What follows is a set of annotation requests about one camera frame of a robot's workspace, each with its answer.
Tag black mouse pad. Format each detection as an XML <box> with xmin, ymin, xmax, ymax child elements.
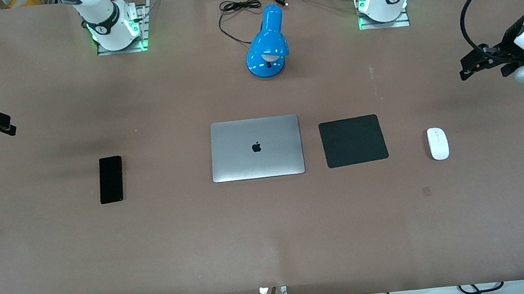
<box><xmin>317</xmin><ymin>113</ymin><xmax>390</xmax><ymax>170</ymax></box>

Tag black lamp power cable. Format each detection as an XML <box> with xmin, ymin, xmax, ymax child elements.
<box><xmin>216</xmin><ymin>0</ymin><xmax>293</xmax><ymax>49</ymax></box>

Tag black looped cable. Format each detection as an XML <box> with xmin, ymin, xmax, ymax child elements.
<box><xmin>457</xmin><ymin>279</ymin><xmax>506</xmax><ymax>294</ymax></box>

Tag blue desk lamp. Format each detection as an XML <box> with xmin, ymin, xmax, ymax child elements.
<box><xmin>240</xmin><ymin>3</ymin><xmax>293</xmax><ymax>82</ymax></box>

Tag silver closed laptop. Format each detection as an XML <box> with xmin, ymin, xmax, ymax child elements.
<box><xmin>206</xmin><ymin>113</ymin><xmax>306</xmax><ymax>185</ymax></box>

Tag white computer mouse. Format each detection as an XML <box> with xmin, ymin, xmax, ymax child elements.
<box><xmin>426</xmin><ymin>126</ymin><xmax>451</xmax><ymax>162</ymax></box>

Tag black smartphone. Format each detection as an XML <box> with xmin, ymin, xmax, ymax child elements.
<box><xmin>95</xmin><ymin>155</ymin><xmax>128</xmax><ymax>205</ymax></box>

